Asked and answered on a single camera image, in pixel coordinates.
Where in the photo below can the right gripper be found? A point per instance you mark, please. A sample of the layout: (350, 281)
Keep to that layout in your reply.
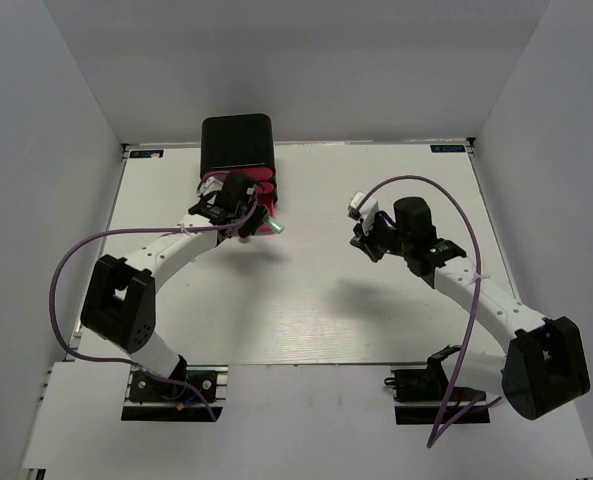
(366, 240)

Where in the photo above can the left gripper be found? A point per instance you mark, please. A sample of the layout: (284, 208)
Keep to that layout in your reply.
(257, 220)

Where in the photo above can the pink bottom drawer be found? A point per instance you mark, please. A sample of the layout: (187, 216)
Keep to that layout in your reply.
(269, 202)

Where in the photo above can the pink drawer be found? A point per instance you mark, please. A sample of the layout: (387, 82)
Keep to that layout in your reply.
(262, 174)
(269, 202)
(264, 188)

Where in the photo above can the green highlighter pen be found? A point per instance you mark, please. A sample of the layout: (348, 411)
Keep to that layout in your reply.
(274, 225)

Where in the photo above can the pink top drawer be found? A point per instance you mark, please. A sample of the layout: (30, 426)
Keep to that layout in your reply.
(262, 174)

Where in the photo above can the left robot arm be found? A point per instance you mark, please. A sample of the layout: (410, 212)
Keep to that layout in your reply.
(120, 303)

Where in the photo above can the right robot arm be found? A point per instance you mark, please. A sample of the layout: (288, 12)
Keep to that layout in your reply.
(543, 364)

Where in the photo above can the black drawer cabinet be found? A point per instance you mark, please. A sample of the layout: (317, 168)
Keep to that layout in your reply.
(236, 141)

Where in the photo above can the right blue table label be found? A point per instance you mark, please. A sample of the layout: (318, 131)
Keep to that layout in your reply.
(447, 148)

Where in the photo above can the blue table label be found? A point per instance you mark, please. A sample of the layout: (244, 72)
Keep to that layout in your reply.
(146, 154)
(447, 148)

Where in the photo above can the left blue table label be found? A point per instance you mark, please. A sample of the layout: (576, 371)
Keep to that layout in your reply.
(146, 154)

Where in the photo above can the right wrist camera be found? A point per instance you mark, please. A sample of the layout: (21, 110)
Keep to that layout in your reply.
(361, 208)

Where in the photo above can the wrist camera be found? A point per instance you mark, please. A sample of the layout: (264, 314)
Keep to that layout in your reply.
(208, 186)
(361, 208)

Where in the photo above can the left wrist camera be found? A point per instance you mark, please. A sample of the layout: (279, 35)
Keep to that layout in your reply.
(208, 186)

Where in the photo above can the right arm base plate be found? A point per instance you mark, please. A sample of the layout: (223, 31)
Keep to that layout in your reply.
(417, 398)

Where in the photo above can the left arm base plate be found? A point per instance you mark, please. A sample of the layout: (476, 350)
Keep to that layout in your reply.
(147, 400)

